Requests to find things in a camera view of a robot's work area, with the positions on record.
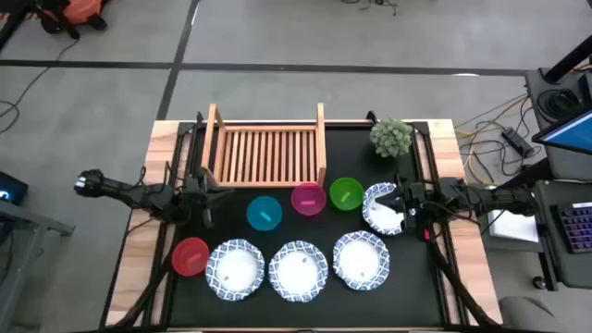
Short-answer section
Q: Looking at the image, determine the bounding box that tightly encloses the orange shop vacuum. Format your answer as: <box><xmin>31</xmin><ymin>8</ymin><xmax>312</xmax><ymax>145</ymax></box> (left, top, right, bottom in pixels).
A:
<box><xmin>36</xmin><ymin>0</ymin><xmax>110</xmax><ymax>34</ymax></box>

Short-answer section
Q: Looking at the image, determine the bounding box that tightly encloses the teal plastic bowl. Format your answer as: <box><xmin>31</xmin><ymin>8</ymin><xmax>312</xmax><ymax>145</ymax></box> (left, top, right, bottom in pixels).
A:
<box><xmin>245</xmin><ymin>195</ymin><xmax>284</xmax><ymax>232</ymax></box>

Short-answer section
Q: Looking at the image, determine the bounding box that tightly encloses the black slanted pole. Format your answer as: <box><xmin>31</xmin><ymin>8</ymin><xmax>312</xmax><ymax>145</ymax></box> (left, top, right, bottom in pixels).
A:
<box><xmin>543</xmin><ymin>34</ymin><xmax>592</xmax><ymax>84</ymax></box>

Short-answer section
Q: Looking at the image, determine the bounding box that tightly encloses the black floor cable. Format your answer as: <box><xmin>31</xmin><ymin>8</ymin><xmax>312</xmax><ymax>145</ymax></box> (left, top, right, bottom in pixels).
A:
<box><xmin>0</xmin><ymin>39</ymin><xmax>80</xmax><ymax>136</ymax></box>

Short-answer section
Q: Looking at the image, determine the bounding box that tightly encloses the coiled black cable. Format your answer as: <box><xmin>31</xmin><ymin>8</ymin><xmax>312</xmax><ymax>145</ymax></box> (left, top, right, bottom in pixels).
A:
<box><xmin>536</xmin><ymin>87</ymin><xmax>586</xmax><ymax>121</ymax></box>

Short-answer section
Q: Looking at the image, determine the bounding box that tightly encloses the black aluminium rig frame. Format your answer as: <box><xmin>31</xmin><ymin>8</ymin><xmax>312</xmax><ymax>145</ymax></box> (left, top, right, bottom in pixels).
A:
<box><xmin>99</xmin><ymin>110</ymin><xmax>505</xmax><ymax>333</ymax></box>

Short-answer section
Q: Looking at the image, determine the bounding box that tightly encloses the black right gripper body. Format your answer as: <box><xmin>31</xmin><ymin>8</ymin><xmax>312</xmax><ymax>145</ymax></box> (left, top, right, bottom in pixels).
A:
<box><xmin>396</xmin><ymin>173</ymin><xmax>439</xmax><ymax>231</ymax></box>

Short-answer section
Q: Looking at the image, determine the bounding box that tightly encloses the backlit black keyboard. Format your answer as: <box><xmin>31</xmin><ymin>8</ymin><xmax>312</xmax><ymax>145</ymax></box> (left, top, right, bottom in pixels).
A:
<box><xmin>557</xmin><ymin>203</ymin><xmax>592</xmax><ymax>254</ymax></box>

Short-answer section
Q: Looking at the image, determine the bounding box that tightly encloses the grey metal cart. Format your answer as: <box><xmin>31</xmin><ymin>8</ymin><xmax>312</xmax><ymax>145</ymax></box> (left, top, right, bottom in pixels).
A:
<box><xmin>0</xmin><ymin>198</ymin><xmax>76</xmax><ymax>333</ymax></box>

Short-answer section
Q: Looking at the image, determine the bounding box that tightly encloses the yellow floor cable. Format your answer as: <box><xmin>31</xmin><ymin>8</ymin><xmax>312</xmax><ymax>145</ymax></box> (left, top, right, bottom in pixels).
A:
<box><xmin>455</xmin><ymin>94</ymin><xmax>528</xmax><ymax>184</ymax></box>

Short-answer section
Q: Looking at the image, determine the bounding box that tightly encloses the small green potted plant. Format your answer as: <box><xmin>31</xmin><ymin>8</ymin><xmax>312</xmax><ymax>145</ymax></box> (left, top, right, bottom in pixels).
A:
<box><xmin>368</xmin><ymin>117</ymin><xmax>414</xmax><ymax>159</ymax></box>

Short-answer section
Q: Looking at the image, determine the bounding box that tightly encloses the black power strip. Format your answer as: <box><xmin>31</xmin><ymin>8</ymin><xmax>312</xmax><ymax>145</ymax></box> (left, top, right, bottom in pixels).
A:
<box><xmin>501</xmin><ymin>127</ymin><xmax>536</xmax><ymax>158</ymax></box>

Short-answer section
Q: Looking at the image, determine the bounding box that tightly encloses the dark grey desk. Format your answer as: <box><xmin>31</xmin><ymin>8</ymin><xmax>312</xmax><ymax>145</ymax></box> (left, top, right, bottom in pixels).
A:
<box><xmin>524</xmin><ymin>67</ymin><xmax>592</xmax><ymax>290</ymax></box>

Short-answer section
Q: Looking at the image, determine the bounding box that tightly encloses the blue patterned paper bowl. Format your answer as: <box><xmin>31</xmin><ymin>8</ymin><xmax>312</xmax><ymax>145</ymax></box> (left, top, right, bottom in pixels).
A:
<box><xmin>362</xmin><ymin>181</ymin><xmax>415</xmax><ymax>237</ymax></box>
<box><xmin>204</xmin><ymin>238</ymin><xmax>266</xmax><ymax>302</ymax></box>
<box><xmin>332</xmin><ymin>229</ymin><xmax>391</xmax><ymax>292</ymax></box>
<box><xmin>268</xmin><ymin>240</ymin><xmax>329</xmax><ymax>303</ymax></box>

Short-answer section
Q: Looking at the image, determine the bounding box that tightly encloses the white paper sheet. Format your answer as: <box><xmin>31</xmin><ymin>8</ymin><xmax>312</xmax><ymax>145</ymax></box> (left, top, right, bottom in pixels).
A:
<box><xmin>487</xmin><ymin>207</ymin><xmax>540</xmax><ymax>244</ymax></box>

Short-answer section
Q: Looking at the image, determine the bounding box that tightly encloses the wooden slatted shelf rack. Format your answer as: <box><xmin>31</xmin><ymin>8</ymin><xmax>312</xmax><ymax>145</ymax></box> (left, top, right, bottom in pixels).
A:
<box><xmin>199</xmin><ymin>102</ymin><xmax>328</xmax><ymax>190</ymax></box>

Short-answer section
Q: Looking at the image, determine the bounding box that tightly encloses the black box with blue light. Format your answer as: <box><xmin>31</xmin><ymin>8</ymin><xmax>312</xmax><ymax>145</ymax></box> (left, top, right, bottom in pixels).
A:
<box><xmin>0</xmin><ymin>170</ymin><xmax>29</xmax><ymax>207</ymax></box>

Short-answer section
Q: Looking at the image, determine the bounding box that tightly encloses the pink plastic bowl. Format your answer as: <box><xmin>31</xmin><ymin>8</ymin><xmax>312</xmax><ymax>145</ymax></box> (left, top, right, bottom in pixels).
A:
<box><xmin>290</xmin><ymin>181</ymin><xmax>327</xmax><ymax>217</ymax></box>

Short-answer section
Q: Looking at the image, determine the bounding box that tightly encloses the black table mat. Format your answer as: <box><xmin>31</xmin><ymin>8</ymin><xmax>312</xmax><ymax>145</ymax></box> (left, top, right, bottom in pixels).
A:
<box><xmin>166</xmin><ymin>122</ymin><xmax>445</xmax><ymax>328</ymax></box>

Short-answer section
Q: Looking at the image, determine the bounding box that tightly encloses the black tripod stand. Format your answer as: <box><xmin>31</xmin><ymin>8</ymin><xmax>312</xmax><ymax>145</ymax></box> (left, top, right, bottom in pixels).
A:
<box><xmin>0</xmin><ymin>0</ymin><xmax>33</xmax><ymax>50</ymax></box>

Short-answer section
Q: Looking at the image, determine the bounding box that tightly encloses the computer monitor with blue screen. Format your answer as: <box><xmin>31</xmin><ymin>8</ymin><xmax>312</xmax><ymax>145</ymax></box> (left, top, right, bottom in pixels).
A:
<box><xmin>531</xmin><ymin>108</ymin><xmax>592</xmax><ymax>156</ymax></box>

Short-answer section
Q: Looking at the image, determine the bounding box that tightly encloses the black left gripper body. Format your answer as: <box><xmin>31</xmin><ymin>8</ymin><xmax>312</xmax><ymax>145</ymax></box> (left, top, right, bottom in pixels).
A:
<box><xmin>182</xmin><ymin>168</ymin><xmax>221</xmax><ymax>228</ymax></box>

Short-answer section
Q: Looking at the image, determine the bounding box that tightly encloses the green plastic bowl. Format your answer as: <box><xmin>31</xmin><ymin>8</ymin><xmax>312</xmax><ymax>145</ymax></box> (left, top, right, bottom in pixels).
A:
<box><xmin>328</xmin><ymin>177</ymin><xmax>365</xmax><ymax>213</ymax></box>

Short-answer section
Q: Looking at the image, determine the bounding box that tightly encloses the black cable bundle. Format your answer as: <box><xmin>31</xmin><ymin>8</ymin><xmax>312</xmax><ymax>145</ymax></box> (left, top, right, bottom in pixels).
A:
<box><xmin>339</xmin><ymin>0</ymin><xmax>399</xmax><ymax>18</ymax></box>

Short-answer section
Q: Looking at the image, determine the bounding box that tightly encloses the red plastic bowl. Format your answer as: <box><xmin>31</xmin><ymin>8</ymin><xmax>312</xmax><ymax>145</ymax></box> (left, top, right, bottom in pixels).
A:
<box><xmin>170</xmin><ymin>237</ymin><xmax>212</xmax><ymax>278</ymax></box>

